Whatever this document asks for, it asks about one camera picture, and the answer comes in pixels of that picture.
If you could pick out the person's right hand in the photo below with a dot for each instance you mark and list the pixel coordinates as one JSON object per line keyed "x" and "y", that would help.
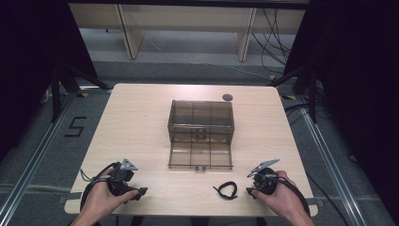
{"x": 282, "y": 197}

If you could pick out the black curtain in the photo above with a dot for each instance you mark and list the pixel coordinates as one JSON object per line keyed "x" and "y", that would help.
{"x": 357, "y": 78}
{"x": 34, "y": 62}

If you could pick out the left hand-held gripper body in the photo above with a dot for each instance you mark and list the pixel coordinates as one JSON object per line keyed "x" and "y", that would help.
{"x": 120, "y": 180}

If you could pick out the yellow black floor tape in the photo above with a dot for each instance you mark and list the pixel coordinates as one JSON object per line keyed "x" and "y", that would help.
{"x": 289, "y": 97}

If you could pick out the brown transparent storage box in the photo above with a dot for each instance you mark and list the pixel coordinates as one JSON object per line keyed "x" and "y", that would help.
{"x": 200, "y": 125}

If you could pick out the black metal stand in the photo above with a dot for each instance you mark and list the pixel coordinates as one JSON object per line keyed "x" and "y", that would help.
{"x": 312, "y": 94}
{"x": 56, "y": 94}

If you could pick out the grey round table cap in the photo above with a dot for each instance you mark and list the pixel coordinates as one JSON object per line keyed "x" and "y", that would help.
{"x": 227, "y": 97}

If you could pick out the aluminium floor rail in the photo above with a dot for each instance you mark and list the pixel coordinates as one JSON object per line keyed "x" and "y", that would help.
{"x": 332, "y": 163}
{"x": 34, "y": 153}

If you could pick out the person's left hand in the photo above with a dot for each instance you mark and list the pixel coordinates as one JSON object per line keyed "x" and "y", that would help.
{"x": 98, "y": 197}

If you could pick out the light wooden shelf unit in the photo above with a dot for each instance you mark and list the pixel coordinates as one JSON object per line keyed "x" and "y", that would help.
{"x": 188, "y": 19}

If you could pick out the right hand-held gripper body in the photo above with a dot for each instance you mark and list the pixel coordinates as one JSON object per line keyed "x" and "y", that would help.
{"x": 266, "y": 182}

